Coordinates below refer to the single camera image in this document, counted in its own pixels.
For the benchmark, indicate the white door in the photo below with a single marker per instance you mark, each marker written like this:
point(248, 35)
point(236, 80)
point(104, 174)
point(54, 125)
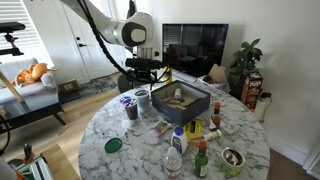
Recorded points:
point(88, 43)

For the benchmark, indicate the orange Jenga box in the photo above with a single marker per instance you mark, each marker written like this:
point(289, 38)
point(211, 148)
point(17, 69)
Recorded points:
point(251, 90)

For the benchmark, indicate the black chair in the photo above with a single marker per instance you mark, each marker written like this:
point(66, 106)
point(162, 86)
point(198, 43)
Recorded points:
point(124, 85)

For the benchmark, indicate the clear plastic measuring spoon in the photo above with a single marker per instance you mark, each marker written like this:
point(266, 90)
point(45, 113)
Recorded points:
point(126, 124)

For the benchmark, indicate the patterned floor rug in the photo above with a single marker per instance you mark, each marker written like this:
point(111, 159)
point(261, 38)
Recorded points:
point(98, 86)

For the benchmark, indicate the yellow lid vitamin jar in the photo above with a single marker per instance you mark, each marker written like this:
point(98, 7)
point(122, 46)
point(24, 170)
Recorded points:
point(167, 77)

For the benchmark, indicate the green potted plant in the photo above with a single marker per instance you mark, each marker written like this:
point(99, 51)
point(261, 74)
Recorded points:
point(245, 60)

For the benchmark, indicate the grey sofa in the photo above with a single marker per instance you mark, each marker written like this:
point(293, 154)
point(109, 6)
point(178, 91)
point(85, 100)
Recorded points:
point(30, 95)

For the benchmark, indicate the open brown cardboard box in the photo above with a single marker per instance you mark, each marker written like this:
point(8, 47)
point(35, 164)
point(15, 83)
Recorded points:
point(215, 75)

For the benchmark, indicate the hot sauce bottle red cap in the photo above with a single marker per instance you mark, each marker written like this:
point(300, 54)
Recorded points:
point(215, 118)

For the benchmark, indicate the green glass bottle red cap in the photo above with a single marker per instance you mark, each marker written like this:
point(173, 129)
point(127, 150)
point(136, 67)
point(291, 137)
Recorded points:
point(201, 163)

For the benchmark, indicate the small cardboard floor box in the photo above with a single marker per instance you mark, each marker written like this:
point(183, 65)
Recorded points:
point(69, 86)

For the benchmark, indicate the orange plush toy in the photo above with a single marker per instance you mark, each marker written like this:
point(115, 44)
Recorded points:
point(31, 74)

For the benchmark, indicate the navy cardboard box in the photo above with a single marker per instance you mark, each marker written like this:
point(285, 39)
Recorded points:
point(181, 115)

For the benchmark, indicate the small wooden block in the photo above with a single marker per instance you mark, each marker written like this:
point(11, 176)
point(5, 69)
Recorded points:
point(178, 106)
point(166, 99)
point(196, 140)

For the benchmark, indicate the blue plastic lid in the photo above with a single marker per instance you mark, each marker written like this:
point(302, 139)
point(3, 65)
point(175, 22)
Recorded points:
point(125, 99)

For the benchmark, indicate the clear cup with dark powder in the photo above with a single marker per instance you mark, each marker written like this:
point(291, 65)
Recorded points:
point(142, 100)

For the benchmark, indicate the open tin can green label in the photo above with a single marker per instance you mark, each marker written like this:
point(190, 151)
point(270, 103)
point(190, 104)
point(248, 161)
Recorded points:
point(232, 163)

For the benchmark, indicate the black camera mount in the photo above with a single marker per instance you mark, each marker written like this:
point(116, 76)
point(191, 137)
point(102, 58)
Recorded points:
point(10, 28)

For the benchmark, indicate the clear plastic water bottle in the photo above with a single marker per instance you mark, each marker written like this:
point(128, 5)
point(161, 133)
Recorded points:
point(173, 165)

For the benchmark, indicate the white television stand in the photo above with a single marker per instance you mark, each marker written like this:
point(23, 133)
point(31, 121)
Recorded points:
point(186, 77)

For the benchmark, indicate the black red clamp tool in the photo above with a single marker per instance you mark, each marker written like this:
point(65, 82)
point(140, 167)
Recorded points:
point(28, 153)

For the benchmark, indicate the black flat screen television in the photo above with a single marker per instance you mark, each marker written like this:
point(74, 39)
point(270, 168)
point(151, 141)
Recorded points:
point(195, 50)

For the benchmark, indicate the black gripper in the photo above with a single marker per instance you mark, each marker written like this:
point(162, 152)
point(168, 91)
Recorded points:
point(144, 74)

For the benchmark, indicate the white bottle blue cap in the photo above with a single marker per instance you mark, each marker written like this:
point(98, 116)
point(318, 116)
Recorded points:
point(179, 141)

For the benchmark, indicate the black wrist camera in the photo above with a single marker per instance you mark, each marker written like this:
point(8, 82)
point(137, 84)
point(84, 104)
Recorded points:
point(144, 63)

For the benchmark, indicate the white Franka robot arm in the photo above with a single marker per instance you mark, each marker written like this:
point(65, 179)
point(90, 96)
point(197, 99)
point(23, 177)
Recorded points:
point(123, 31)

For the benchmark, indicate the tan wooden pole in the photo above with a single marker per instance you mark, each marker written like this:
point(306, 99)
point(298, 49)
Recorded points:
point(11, 87)

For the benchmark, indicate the clear cup with brown beans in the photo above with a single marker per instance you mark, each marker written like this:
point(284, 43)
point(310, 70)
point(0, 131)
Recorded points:
point(131, 111)

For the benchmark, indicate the purple topped snack packet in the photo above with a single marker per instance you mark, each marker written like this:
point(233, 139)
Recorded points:
point(161, 127)

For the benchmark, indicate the small white spice bottle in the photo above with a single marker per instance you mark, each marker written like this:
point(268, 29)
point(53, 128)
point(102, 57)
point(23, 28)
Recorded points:
point(212, 135)

